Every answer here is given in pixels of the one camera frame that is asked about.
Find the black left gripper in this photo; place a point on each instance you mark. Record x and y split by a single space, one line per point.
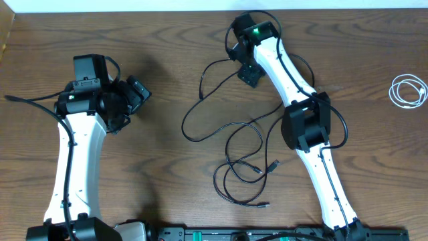
137 96

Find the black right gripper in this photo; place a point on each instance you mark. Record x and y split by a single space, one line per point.
249 77

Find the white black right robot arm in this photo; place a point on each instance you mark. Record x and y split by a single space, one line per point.
306 123

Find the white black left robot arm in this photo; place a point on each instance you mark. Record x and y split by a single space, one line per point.
90 107

